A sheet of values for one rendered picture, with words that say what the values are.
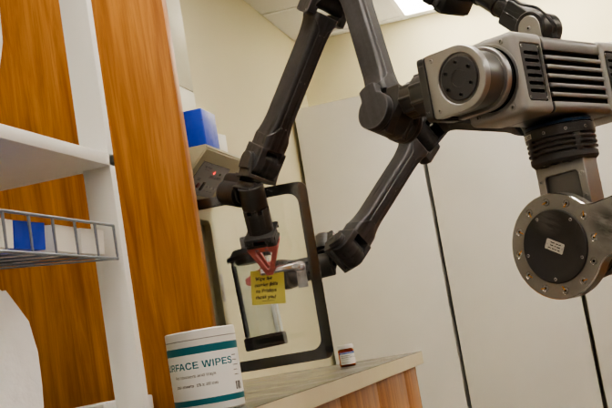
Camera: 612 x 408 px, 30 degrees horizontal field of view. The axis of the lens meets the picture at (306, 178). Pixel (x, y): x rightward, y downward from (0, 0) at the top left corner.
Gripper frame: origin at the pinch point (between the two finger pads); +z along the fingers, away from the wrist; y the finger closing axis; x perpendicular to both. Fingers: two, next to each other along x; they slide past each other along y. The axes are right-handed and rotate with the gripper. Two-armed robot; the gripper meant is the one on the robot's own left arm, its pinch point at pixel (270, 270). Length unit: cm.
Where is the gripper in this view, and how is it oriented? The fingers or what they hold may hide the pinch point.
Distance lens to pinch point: 251.5
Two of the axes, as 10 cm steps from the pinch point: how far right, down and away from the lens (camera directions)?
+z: 2.1, 9.4, 2.7
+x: 9.7, -1.7, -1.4
